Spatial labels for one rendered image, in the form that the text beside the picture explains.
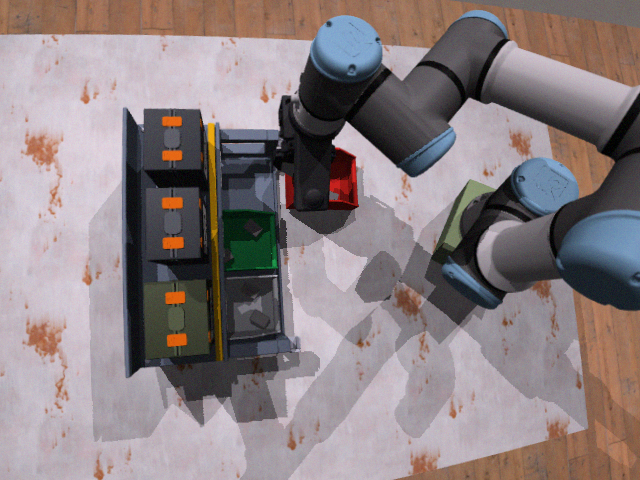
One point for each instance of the yellow flat bar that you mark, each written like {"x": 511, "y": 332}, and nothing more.
{"x": 214, "y": 243}

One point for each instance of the grey open bin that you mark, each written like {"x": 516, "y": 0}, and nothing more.
{"x": 240, "y": 307}

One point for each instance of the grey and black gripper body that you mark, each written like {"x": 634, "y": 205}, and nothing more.
{"x": 287, "y": 145}

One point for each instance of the dark grey bin rack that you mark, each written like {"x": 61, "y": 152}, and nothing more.
{"x": 248, "y": 182}

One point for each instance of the red bin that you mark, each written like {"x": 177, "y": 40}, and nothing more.
{"x": 343, "y": 181}

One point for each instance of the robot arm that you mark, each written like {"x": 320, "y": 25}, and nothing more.
{"x": 408, "y": 121}

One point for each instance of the green open bin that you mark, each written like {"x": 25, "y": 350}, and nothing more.
{"x": 250, "y": 252}

